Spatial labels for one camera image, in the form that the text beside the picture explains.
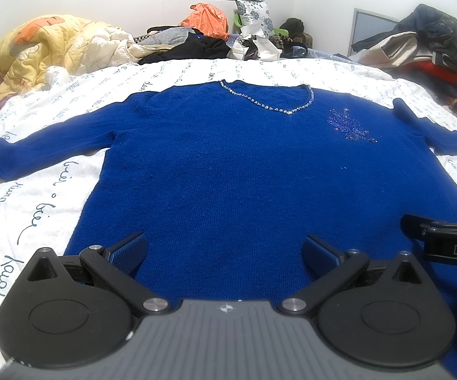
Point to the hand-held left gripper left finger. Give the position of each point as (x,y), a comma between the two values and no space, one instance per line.
(128,251)

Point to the dark brown plush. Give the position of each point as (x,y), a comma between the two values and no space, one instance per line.
(294,27)

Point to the black clothes pile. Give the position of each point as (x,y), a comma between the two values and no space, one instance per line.
(196,49)

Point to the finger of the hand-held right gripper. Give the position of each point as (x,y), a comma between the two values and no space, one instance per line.
(416,223)

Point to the white crumpled paper bag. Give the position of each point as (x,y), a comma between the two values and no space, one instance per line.
(258,45)

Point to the floral grey pillow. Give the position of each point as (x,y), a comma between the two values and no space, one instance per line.
(254,16)

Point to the grey framed board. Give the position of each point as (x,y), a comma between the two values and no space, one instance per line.
(369,25)

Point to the white printed bed sheet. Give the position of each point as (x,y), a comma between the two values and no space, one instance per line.
(34,190)

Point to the blue knit sweater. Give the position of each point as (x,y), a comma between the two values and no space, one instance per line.
(228,174)

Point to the white tote bag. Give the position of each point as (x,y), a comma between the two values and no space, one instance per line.
(402,49)

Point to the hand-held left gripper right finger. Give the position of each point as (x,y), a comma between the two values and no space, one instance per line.
(320,254)

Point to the yellow cartoon quilt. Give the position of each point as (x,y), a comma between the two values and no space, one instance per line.
(34,53)

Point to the red cloth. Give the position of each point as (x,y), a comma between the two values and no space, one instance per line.
(436,71)

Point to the dark jacket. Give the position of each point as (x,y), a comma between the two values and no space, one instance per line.
(430,31)

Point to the orange plastic bag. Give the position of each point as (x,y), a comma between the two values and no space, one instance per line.
(206,19)

